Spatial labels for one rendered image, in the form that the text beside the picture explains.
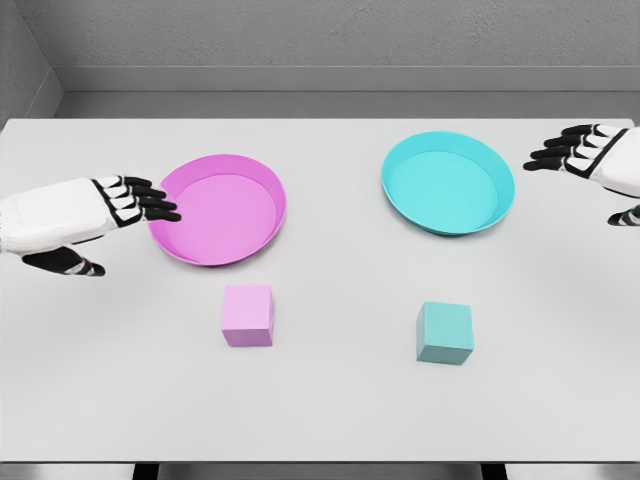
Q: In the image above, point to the cyan plate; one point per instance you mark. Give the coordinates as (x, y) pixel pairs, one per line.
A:
(446, 182)

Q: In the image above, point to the pink plate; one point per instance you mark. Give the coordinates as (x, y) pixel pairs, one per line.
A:
(225, 210)

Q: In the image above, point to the cyan block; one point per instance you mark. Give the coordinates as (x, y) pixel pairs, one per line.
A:
(444, 332)

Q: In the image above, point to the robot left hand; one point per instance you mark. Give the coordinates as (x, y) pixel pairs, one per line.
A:
(60, 212)

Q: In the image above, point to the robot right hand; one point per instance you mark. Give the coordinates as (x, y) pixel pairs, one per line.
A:
(612, 157)

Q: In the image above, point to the pink block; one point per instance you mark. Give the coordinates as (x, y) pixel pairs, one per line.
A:
(247, 315)

